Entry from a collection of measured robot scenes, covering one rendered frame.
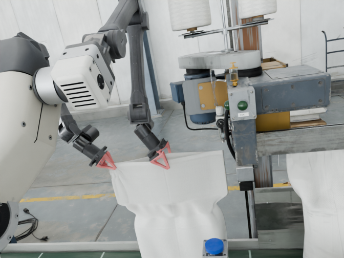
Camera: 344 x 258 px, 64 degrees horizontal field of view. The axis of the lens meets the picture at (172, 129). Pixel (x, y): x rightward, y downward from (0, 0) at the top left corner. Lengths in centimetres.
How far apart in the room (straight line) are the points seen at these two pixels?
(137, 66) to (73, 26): 575
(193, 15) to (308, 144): 64
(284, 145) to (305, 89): 29
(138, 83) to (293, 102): 56
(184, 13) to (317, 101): 56
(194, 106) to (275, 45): 493
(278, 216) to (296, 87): 82
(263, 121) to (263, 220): 57
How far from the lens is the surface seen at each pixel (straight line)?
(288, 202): 151
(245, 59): 98
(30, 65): 73
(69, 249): 197
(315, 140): 114
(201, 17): 113
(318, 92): 92
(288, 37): 617
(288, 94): 90
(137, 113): 107
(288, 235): 163
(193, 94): 127
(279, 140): 111
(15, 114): 68
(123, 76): 646
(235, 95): 82
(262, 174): 154
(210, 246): 97
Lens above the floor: 150
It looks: 18 degrees down
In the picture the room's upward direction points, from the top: 10 degrees counter-clockwise
